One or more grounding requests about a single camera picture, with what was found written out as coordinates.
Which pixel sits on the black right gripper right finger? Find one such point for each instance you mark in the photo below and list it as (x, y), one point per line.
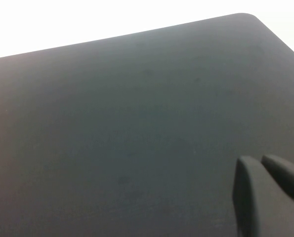
(287, 172)

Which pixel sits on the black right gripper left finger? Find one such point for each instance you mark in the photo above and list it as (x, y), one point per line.
(258, 202)

